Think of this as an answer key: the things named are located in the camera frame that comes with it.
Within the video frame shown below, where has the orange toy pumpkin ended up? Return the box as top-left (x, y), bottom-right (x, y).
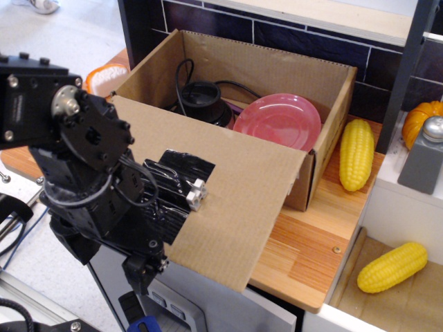
top-left (401, 101), bottom-right (442, 150)

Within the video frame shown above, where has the black braided cable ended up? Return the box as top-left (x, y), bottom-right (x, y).
top-left (0, 297), bottom-right (35, 332)

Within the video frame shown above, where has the grey oven control panel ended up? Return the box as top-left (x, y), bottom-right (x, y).
top-left (147, 279), bottom-right (208, 331)

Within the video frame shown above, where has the black toy blender with cable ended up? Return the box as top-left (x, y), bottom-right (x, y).
top-left (164, 58), bottom-right (261, 129)

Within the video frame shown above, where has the brown cardboard box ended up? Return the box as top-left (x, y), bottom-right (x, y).
top-left (113, 30), bottom-right (357, 292)

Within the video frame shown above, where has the grey salt shaker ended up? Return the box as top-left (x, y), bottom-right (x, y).
top-left (397, 116), bottom-right (442, 194)

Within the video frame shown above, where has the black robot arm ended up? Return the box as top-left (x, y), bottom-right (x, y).
top-left (1, 53), bottom-right (166, 295)

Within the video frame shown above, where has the pink plastic plate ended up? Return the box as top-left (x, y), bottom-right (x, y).
top-left (233, 93), bottom-right (322, 152)

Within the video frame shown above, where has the orange white toy bread slice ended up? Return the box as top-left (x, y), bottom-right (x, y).
top-left (85, 64), bottom-right (129, 98)

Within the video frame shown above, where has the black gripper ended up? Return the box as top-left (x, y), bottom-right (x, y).
top-left (48, 162), bottom-right (166, 295)

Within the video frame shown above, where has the yellow toy corn in sink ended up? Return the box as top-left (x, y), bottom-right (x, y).
top-left (357, 242), bottom-right (428, 293)

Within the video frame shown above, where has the blue black clamp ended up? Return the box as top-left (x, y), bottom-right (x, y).
top-left (118, 291), bottom-right (161, 332)

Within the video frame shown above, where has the blue cable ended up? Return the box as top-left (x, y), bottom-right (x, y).
top-left (0, 207), bottom-right (48, 270)

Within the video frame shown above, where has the yellow toy corn on counter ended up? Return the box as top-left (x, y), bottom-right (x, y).
top-left (339, 119), bottom-right (374, 192)

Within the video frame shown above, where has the metal towel rail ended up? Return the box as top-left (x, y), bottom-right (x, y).
top-left (1, 172), bottom-right (42, 207)

